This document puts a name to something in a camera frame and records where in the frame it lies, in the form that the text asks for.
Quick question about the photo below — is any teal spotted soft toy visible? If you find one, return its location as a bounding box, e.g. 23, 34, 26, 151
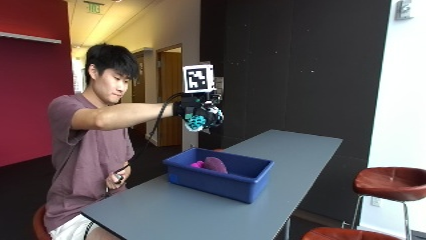
182, 107, 223, 133

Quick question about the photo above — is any wooden door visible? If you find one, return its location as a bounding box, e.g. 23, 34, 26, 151
130, 52, 147, 136
155, 44, 183, 148

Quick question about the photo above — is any white marker cube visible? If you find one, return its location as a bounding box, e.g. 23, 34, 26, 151
180, 64, 216, 95

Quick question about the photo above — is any the person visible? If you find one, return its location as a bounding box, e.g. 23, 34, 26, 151
42, 43, 224, 240

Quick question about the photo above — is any purple toy sweet potato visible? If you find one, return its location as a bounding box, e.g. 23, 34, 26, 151
202, 156, 230, 175

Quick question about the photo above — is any blue plastic bin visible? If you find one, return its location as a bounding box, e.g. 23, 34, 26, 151
161, 147, 275, 205

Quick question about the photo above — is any metal table leg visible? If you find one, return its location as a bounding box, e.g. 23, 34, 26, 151
282, 217, 292, 240

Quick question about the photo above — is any green exit sign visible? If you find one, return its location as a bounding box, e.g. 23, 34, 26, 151
82, 0, 106, 15

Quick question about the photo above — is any black cable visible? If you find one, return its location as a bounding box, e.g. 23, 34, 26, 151
105, 92, 186, 198

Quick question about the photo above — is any white wall shelf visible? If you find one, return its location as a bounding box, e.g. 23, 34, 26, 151
0, 31, 62, 45

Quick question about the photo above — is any grey wall-mounted device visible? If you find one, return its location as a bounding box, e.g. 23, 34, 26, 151
393, 0, 415, 21

